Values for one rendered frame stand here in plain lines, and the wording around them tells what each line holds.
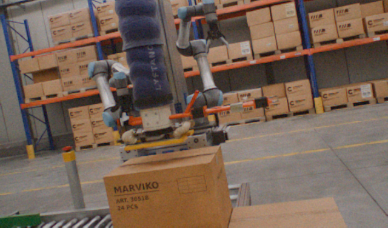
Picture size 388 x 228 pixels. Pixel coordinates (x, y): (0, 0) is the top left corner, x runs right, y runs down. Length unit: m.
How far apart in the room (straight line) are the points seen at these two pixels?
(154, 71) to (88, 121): 8.51
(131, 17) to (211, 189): 1.00
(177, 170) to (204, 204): 0.22
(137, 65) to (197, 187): 0.72
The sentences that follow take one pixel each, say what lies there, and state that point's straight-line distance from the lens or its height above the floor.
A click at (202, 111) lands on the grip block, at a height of 1.19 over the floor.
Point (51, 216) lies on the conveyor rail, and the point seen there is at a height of 0.58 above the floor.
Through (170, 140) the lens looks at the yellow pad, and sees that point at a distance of 1.90.
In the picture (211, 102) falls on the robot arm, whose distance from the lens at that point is 2.53.
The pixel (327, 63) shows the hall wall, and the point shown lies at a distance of 10.54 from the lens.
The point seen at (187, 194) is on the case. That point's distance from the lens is 1.88.
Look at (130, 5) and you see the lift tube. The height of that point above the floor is 1.82.
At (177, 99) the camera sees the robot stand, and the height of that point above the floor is 1.25.
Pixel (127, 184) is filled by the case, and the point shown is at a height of 0.89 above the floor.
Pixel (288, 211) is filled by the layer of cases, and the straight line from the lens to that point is 2.14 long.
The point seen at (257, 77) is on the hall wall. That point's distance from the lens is 10.39.
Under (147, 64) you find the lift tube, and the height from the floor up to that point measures 1.50.
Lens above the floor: 1.36
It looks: 3 degrees down
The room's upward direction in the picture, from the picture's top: 11 degrees counter-clockwise
